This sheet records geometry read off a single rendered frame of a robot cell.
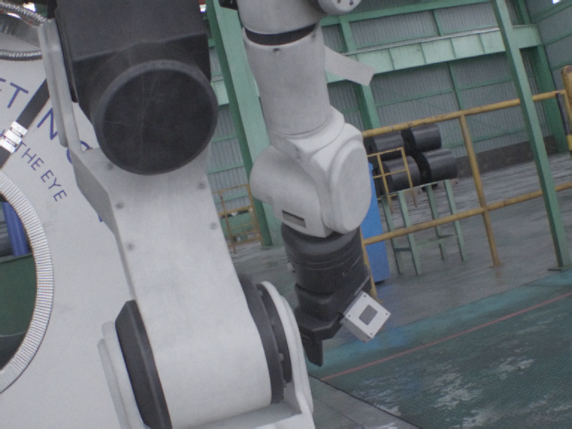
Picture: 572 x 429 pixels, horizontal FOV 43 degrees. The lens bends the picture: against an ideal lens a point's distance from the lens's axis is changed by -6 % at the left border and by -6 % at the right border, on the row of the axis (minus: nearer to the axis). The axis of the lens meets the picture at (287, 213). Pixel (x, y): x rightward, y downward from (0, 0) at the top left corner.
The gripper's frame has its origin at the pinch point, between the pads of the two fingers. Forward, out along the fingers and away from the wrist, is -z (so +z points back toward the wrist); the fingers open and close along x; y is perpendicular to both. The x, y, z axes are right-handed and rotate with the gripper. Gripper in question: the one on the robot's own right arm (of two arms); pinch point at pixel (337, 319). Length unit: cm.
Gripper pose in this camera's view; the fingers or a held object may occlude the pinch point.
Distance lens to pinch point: 99.7
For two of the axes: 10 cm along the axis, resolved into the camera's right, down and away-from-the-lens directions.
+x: 5.9, -6.3, 5.1
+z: -1.6, -7.0, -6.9
